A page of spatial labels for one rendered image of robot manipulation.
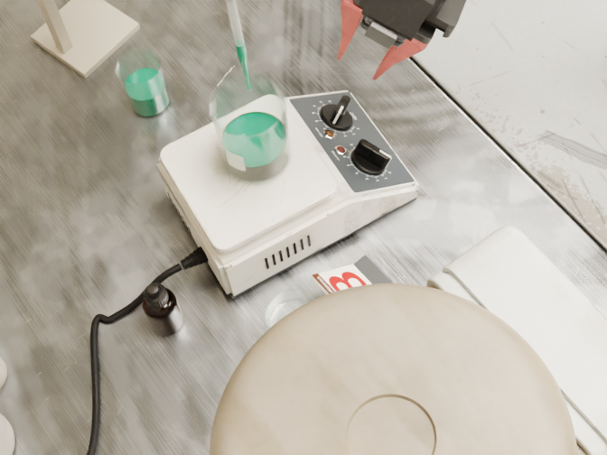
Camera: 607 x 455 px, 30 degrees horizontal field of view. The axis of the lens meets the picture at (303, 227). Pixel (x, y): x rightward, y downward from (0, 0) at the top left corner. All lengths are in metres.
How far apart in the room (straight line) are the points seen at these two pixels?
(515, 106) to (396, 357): 0.81
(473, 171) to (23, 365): 0.44
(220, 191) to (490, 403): 0.67
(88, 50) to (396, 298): 0.88
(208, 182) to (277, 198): 0.06
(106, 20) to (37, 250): 0.26
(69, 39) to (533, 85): 0.46
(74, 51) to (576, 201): 0.52
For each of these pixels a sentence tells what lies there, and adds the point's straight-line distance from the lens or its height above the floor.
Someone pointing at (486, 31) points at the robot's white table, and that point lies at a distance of 1.16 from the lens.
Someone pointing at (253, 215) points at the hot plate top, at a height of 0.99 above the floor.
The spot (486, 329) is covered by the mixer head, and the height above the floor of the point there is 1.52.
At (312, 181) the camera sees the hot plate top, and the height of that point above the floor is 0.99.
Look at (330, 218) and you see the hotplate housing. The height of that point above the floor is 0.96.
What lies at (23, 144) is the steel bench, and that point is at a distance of 1.14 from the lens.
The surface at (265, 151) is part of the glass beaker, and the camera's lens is 0.92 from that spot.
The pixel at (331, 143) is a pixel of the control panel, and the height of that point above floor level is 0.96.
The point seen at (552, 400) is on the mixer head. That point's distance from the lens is 0.32.
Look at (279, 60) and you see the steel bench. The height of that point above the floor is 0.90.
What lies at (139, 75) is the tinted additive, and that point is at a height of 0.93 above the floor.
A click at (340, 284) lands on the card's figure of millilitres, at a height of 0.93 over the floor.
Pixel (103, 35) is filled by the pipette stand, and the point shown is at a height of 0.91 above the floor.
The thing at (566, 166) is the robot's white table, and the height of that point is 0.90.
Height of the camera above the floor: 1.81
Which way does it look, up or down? 61 degrees down
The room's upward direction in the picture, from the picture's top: 9 degrees counter-clockwise
